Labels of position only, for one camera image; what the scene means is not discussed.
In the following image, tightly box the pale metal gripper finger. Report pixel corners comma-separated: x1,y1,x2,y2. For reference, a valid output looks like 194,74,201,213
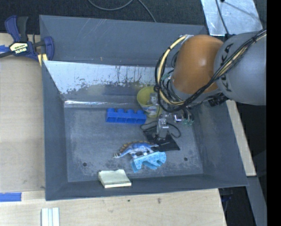
155,118,165,141
162,123,170,140

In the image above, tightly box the blue toy dinosaur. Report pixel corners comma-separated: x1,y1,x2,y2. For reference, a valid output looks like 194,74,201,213
112,141,160,160

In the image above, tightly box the light blue sponge piece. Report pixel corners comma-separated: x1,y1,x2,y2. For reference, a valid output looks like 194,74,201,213
130,151,168,173

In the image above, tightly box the blue toy brick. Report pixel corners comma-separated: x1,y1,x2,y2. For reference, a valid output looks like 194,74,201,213
105,108,148,125

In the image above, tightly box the yellow cup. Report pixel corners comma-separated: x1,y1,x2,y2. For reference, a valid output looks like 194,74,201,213
136,86,163,119

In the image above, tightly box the grey metal bin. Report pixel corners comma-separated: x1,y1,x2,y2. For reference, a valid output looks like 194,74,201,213
39,15,249,201

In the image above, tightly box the pale yellow sponge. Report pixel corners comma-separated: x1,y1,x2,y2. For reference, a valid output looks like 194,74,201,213
97,169,132,189

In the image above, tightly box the pale wood board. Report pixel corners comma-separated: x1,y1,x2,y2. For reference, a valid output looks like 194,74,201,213
0,54,46,194

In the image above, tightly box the black flat case with cord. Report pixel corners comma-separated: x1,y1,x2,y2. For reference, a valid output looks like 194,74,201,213
140,122,181,152

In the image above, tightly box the black cylinder on white bracket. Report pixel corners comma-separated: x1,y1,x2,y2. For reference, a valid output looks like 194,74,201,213
207,94,228,107

